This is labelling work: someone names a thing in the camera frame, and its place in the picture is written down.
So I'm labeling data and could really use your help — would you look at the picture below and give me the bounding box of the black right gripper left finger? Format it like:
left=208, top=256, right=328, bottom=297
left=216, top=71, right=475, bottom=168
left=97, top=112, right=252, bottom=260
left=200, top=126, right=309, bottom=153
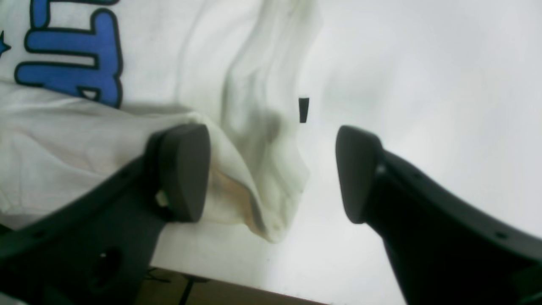
left=0, top=124, right=211, bottom=305

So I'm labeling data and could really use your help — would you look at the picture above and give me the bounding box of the white printed T-shirt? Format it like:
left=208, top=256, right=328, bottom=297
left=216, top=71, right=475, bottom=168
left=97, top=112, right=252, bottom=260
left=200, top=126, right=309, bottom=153
left=0, top=0, right=320, bottom=242

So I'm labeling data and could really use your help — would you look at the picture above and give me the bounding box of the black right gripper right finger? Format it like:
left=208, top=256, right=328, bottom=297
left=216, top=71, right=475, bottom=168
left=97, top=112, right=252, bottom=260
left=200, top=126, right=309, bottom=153
left=335, top=125, right=542, bottom=305

